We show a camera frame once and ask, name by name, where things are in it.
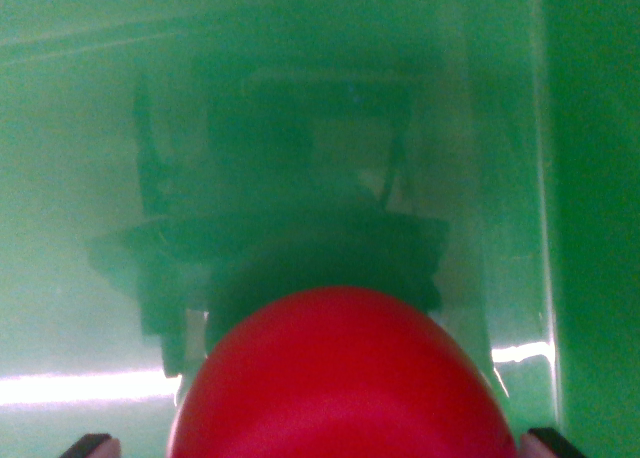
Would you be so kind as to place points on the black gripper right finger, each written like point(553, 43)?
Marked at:
point(547, 444)

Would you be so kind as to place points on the red toy apple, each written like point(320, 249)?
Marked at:
point(340, 378)

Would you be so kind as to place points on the green plastic bin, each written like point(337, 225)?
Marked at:
point(300, 128)

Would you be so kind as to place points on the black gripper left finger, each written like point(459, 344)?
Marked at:
point(92, 447)

